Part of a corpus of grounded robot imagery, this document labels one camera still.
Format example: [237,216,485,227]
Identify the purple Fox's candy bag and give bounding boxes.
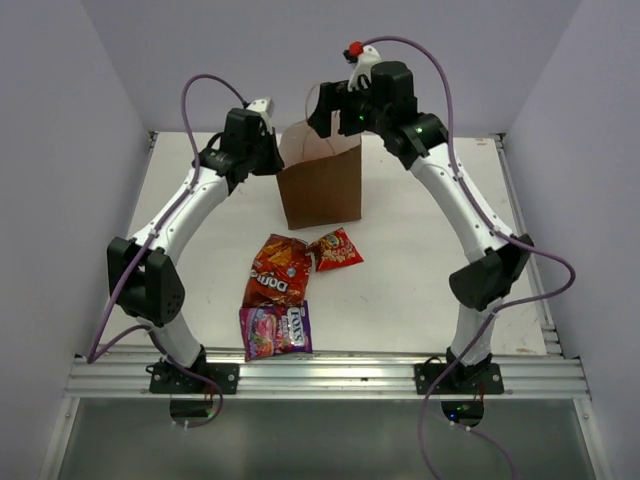
[239,301,313,361]

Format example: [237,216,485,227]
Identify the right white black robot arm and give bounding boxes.
[308,61,533,393]

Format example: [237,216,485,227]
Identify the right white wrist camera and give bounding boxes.
[343,41,381,92]

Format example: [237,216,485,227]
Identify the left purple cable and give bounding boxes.
[87,73,249,429]

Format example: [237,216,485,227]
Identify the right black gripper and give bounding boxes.
[307,76,389,139]

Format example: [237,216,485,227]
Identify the brown paper bag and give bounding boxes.
[276,84,362,230]

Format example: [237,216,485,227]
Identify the red Doritos chip bag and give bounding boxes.
[242,234,312,308]

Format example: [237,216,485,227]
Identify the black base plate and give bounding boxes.
[413,356,505,395]
[145,359,240,395]

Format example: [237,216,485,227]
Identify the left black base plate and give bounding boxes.
[145,359,240,395]

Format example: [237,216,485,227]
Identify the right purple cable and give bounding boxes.
[367,34,577,480]

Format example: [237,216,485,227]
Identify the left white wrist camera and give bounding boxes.
[246,97,275,133]

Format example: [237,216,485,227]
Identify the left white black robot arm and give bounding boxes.
[107,98,284,393]

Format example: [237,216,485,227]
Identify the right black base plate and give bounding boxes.
[413,356,505,395]

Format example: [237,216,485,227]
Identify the aluminium rail frame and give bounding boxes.
[44,137,612,479]

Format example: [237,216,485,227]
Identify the purple cable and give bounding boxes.
[367,34,577,480]
[87,73,249,429]

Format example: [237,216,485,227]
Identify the small red popcorn snack bag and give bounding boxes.
[309,228,364,272]

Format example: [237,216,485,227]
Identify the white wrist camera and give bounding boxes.
[246,97,275,133]
[343,41,381,92]

